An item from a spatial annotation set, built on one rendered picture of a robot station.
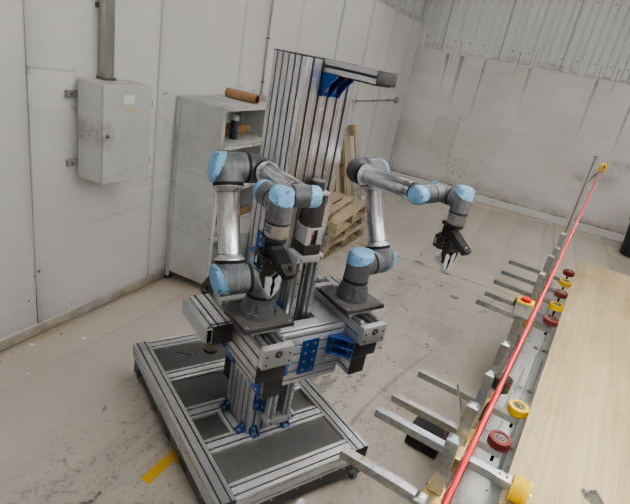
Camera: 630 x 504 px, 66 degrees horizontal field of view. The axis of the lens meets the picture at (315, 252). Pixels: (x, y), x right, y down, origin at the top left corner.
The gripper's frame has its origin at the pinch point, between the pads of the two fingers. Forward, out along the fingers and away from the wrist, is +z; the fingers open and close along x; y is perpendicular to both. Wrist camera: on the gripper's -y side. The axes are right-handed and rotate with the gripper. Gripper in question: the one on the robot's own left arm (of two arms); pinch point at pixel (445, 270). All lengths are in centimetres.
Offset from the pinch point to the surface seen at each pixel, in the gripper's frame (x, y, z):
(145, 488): 101, 53, 132
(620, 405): -62, -62, 41
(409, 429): 45, -38, 36
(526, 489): 30, -73, 34
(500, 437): 11, -51, 41
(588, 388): -59, -49, 41
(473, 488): 9, -49, 70
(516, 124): -631, 401, -17
